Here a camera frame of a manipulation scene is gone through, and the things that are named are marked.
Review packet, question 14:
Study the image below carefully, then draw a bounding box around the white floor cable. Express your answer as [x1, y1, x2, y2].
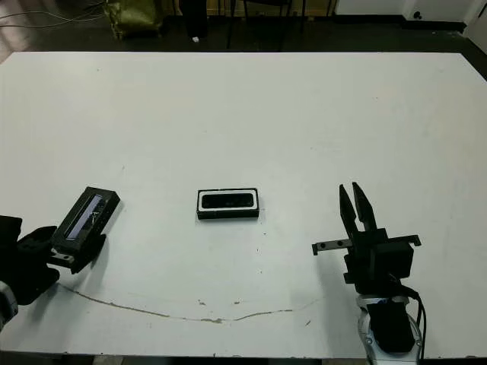
[0, 2, 111, 28]

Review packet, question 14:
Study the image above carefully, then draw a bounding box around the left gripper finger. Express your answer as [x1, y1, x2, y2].
[18, 225, 59, 255]
[69, 233, 108, 275]

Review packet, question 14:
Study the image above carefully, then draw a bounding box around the black box lid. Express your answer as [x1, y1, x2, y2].
[50, 186, 123, 267]

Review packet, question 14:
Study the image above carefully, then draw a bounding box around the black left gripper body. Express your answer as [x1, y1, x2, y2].
[0, 243, 72, 306]

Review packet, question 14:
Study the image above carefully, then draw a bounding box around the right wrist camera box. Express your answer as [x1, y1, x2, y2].
[374, 243, 415, 279]

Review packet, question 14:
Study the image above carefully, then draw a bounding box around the yellow-green sack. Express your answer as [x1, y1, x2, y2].
[108, 0, 163, 40]

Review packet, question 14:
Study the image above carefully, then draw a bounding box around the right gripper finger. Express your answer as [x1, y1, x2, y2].
[338, 183, 359, 240]
[352, 181, 378, 233]

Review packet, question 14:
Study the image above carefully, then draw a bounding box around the black upright stand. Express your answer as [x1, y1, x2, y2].
[178, 0, 209, 40]

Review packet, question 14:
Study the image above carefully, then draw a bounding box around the black box with white lining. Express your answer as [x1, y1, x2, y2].
[196, 187, 262, 221]

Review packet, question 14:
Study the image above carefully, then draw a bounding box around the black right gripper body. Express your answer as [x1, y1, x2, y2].
[310, 226, 422, 296]

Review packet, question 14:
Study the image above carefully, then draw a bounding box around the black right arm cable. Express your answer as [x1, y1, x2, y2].
[402, 284, 428, 359]

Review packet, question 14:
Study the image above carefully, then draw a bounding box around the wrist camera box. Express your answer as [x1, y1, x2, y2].
[0, 214, 23, 250]
[374, 243, 415, 279]

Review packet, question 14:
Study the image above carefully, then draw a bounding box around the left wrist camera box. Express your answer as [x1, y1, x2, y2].
[0, 214, 23, 250]

